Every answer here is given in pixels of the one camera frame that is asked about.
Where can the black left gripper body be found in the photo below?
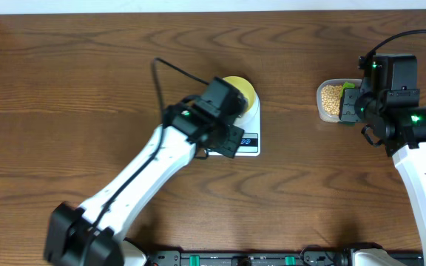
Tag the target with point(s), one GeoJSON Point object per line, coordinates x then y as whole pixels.
{"type": "Point", "coordinates": [224, 140]}

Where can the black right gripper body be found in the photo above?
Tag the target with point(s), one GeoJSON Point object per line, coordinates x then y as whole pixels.
{"type": "Point", "coordinates": [350, 100]}

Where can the green plastic measuring scoop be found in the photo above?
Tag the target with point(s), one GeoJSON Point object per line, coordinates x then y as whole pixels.
{"type": "Point", "coordinates": [346, 85]}

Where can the yellow plastic bowl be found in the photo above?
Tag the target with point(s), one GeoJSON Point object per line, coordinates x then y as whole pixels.
{"type": "Point", "coordinates": [245, 87]}

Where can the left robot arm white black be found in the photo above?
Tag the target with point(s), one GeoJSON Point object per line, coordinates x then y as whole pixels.
{"type": "Point", "coordinates": [94, 232]}

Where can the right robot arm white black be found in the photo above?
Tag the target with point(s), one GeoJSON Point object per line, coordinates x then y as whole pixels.
{"type": "Point", "coordinates": [387, 103]}

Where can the white digital kitchen scale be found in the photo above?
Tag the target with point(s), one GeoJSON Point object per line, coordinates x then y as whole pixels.
{"type": "Point", "coordinates": [249, 121]}

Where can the pile of soybeans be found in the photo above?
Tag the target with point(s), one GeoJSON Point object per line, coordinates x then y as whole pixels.
{"type": "Point", "coordinates": [331, 99]}

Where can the clear plastic bean container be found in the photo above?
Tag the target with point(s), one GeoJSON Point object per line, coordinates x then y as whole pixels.
{"type": "Point", "coordinates": [322, 114]}

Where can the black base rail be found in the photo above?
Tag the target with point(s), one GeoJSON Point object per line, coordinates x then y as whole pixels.
{"type": "Point", "coordinates": [363, 253]}

